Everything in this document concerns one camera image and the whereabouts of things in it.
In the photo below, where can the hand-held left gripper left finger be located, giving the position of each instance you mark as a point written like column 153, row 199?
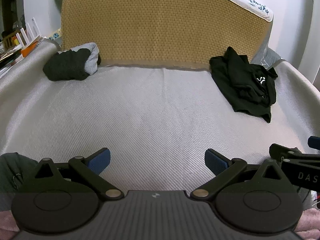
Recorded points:
column 100, row 160

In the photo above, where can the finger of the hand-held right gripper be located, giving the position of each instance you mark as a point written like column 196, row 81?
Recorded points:
column 282, row 151
column 314, row 142

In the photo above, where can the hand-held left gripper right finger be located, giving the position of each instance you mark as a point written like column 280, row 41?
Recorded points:
column 215, row 161

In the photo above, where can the black printed t-shirt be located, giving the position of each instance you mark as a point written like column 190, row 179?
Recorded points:
column 245, row 90

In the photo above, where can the person's dark green clothing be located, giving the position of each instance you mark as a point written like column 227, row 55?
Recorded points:
column 13, row 172

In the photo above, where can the grey cloth with web print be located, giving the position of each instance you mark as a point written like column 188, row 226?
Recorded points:
column 265, row 58

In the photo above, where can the black and grey folded garment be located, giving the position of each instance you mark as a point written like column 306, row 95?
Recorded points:
column 67, row 65

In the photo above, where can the pink cloth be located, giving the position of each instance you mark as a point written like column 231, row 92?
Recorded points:
column 6, row 220

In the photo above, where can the small orange tray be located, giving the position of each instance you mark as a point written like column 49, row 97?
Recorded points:
column 28, row 50

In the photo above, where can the power strip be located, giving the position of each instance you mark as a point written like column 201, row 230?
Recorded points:
column 55, row 35

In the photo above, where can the woven straw mattress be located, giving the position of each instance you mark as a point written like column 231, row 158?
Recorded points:
column 160, row 25

